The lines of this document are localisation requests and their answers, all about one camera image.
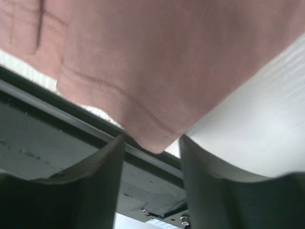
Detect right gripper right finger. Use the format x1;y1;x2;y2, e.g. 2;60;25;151
179;136;305;229

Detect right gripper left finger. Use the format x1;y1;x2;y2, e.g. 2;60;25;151
0;135;125;229

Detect pink t shirt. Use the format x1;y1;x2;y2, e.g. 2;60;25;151
0;0;305;153

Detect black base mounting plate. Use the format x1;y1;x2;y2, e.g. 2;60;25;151
0;68;188;229

